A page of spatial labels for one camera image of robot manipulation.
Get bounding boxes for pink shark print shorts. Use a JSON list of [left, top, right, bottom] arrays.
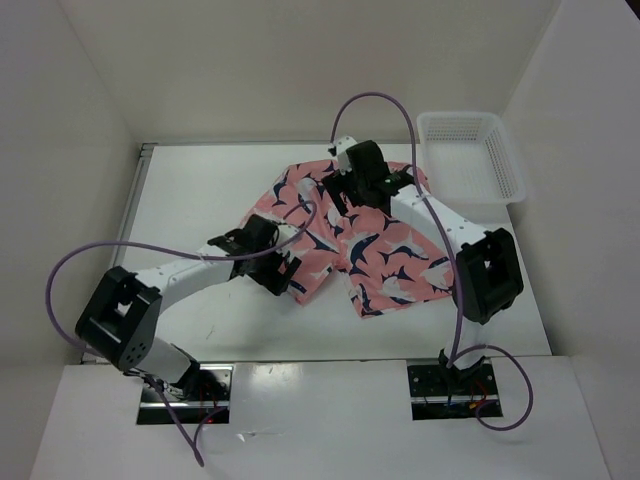
[[250, 160, 453, 318]]

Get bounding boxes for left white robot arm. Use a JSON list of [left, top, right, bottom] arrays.
[[75, 214, 301, 400]]

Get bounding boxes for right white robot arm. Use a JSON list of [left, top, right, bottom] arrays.
[[322, 136, 524, 393]]

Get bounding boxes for white plastic basket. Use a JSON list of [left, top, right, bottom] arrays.
[[416, 111, 526, 205]]

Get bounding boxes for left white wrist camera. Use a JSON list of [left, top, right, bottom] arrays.
[[277, 246, 307, 269]]

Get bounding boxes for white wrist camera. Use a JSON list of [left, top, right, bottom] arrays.
[[277, 246, 307, 269], [328, 136, 357, 173]]

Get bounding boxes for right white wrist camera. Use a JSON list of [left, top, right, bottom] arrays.
[[328, 136, 357, 173]]

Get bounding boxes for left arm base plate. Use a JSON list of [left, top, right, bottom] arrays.
[[136, 364, 234, 426]]

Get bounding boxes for aluminium table edge rail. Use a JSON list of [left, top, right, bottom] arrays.
[[79, 142, 156, 364]]

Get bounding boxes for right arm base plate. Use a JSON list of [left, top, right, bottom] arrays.
[[406, 359, 503, 421]]

